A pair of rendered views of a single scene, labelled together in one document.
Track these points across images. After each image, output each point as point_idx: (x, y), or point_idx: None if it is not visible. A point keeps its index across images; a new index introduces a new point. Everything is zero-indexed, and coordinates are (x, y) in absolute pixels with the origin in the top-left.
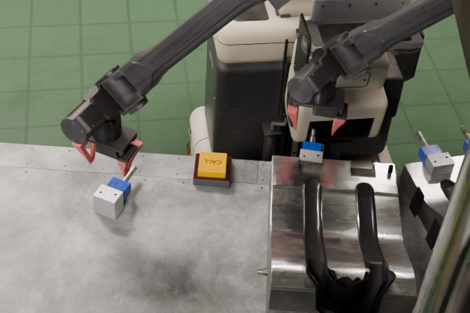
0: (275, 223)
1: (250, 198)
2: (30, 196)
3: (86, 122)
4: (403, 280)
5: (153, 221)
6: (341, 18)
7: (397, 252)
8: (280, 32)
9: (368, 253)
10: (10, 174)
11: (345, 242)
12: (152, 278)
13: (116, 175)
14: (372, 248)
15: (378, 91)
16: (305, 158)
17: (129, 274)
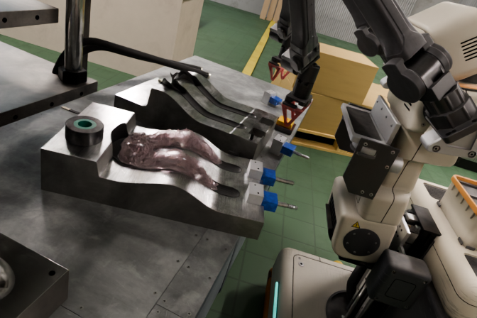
0: (231, 101)
1: None
2: (280, 94)
3: (272, 25)
4: (164, 88)
5: (257, 106)
6: (375, 118)
7: (187, 108)
8: (421, 201)
9: (193, 103)
10: None
11: (206, 105)
12: (226, 96)
13: (287, 110)
14: (196, 109)
15: (355, 212)
16: (278, 135)
17: (231, 94)
